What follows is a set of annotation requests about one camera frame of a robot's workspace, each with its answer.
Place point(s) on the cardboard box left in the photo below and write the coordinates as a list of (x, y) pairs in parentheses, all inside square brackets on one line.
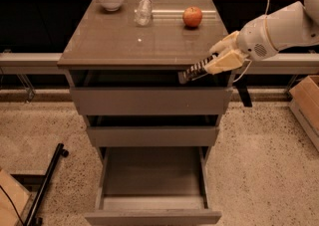
[(13, 200)]

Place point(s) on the cardboard box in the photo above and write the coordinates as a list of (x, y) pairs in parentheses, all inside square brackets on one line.
[(305, 106), (13, 200)]

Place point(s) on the grey drawer cabinet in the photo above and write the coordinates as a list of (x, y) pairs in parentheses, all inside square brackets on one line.
[(109, 40)]

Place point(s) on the grey middle drawer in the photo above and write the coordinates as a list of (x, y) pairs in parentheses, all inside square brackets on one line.
[(153, 130)]

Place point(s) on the red apple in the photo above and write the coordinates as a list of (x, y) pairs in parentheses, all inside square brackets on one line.
[(192, 17)]

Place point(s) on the grey bottom drawer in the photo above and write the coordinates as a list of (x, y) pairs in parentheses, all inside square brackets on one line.
[(153, 186)]

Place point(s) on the grey top drawer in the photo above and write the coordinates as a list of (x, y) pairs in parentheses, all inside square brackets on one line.
[(143, 92)]

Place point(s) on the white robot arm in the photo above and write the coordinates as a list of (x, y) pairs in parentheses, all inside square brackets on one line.
[(296, 25)]

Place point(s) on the grey drawer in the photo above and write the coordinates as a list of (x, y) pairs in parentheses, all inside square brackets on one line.
[(143, 92), (153, 186), (153, 130)]

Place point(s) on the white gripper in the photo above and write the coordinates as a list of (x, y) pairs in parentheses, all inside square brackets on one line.
[(254, 40)]

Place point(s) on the clear glass jar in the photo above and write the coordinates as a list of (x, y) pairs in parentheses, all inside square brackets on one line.
[(143, 13)]

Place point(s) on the black metal stand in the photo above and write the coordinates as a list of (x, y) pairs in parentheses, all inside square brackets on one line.
[(40, 184)]

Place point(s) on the cardboard box right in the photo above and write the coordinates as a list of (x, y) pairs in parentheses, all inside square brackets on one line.
[(305, 106)]

